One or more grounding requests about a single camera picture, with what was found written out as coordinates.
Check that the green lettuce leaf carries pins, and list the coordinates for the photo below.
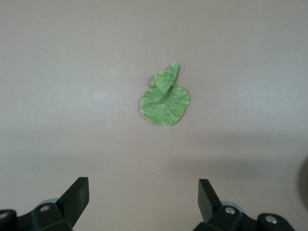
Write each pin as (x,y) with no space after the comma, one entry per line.
(164,106)

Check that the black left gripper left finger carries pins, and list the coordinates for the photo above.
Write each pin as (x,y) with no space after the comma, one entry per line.
(72,202)

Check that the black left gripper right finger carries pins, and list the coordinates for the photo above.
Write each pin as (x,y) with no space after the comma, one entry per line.
(209,202)

